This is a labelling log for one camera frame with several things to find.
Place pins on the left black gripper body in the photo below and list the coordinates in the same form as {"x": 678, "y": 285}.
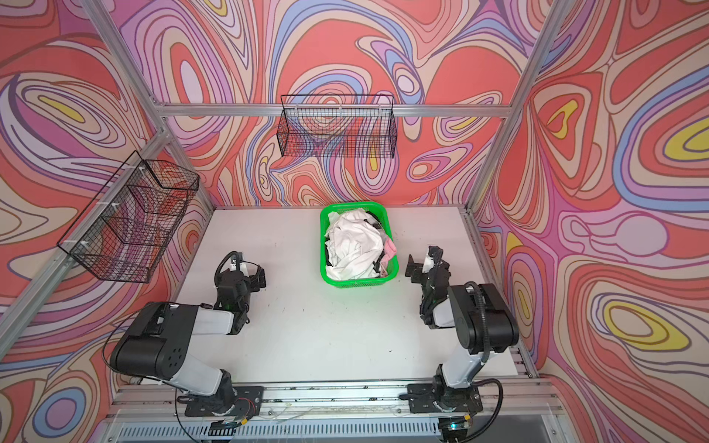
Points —
{"x": 244, "y": 280}

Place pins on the green plastic laundry basket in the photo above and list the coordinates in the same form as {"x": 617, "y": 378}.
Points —
{"x": 381, "y": 214}

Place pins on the white t shirt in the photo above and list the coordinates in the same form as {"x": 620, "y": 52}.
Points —
{"x": 353, "y": 244}

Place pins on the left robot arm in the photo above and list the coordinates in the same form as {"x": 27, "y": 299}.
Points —
{"x": 156, "y": 344}

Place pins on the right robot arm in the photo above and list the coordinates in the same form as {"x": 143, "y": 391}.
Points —
{"x": 484, "y": 327}

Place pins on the pink cloth in basket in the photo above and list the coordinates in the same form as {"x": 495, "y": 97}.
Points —
{"x": 389, "y": 251}

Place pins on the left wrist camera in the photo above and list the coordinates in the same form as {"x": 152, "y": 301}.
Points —
{"x": 237, "y": 265}

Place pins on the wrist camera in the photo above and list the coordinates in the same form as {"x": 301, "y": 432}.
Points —
{"x": 237, "y": 265}
{"x": 433, "y": 259}

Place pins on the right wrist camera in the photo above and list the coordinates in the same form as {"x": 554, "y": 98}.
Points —
{"x": 433, "y": 259}

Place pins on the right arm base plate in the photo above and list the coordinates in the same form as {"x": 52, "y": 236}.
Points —
{"x": 430, "y": 398}

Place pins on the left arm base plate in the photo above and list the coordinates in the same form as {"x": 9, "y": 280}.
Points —
{"x": 244, "y": 402}

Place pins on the black wire basket left wall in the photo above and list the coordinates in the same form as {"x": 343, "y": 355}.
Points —
{"x": 124, "y": 238}

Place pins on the black wire basket wall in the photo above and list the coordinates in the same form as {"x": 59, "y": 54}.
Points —
{"x": 124, "y": 238}
{"x": 328, "y": 125}

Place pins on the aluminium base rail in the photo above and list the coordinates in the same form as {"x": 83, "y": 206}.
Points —
{"x": 524, "y": 410}

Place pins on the black wire basket back wall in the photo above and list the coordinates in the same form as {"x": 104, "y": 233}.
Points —
{"x": 328, "y": 125}

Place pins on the aluminium frame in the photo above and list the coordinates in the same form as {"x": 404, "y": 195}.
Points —
{"x": 28, "y": 304}

